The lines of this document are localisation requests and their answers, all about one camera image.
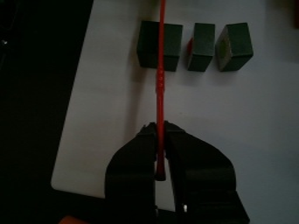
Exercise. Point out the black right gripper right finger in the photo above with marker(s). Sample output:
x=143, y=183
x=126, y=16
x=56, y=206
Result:
x=202, y=175

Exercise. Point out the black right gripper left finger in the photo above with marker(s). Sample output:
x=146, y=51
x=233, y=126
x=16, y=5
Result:
x=130, y=175

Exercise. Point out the red toy knife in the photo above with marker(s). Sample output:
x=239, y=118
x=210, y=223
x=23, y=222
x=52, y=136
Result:
x=161, y=87

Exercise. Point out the green toy sushi roll piece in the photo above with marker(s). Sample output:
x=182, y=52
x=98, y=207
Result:
x=235, y=46
x=150, y=46
x=202, y=46

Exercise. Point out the white cutting board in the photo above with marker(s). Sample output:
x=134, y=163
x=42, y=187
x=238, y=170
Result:
x=218, y=116

